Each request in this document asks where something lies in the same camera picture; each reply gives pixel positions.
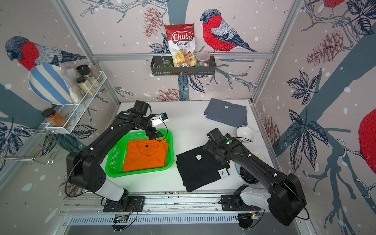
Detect green plastic basket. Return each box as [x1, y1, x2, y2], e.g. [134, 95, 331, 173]
[105, 130, 175, 178]

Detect cream plate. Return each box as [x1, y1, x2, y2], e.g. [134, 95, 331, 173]
[250, 150, 268, 164]

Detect tall black-lid spice jar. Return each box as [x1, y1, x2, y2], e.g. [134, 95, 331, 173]
[76, 65, 99, 88]

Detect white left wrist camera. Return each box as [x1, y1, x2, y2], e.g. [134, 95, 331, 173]
[150, 113, 168, 127]

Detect clear plastic bag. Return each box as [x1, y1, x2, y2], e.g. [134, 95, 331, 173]
[59, 59, 89, 104]

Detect white wire wall rack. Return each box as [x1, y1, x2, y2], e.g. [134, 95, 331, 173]
[44, 71, 107, 134]

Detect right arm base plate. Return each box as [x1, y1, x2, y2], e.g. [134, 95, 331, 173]
[218, 195, 262, 211]

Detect black bowl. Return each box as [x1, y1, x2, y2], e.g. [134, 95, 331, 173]
[240, 166, 259, 185]

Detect orange spice jar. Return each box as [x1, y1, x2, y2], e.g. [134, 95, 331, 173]
[42, 108, 70, 128]

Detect blue striped white plate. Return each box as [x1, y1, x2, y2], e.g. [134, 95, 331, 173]
[28, 64, 72, 105]

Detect black t-shirt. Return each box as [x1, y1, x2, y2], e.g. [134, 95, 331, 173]
[176, 146, 230, 193]

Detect Chuba cassava chips bag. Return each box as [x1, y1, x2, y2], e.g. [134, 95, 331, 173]
[164, 24, 196, 68]

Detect white bowl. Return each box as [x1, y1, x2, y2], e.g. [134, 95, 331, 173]
[236, 126, 255, 142]

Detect green object in shelf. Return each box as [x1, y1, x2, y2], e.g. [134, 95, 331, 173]
[160, 59, 174, 68]

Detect grey t-shirt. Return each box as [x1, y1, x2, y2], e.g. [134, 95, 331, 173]
[204, 99, 248, 128]

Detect clear lidded candy jar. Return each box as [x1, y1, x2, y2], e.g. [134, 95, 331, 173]
[196, 51, 211, 67]

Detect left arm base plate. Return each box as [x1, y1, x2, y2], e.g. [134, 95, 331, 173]
[103, 195, 146, 212]

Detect short black-lid spice jar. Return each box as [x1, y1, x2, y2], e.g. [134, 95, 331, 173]
[75, 76, 96, 96]

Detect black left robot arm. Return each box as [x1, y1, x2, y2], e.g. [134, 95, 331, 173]
[66, 100, 168, 202]

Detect metal wire hook rack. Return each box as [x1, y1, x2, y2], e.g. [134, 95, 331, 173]
[1, 126, 62, 167]

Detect orange t-shirt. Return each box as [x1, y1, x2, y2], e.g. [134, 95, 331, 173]
[122, 140, 169, 172]

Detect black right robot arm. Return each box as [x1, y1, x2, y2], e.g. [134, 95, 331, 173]
[203, 128, 307, 226]

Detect black wall shelf basket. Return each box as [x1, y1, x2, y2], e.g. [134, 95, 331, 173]
[150, 56, 216, 75]

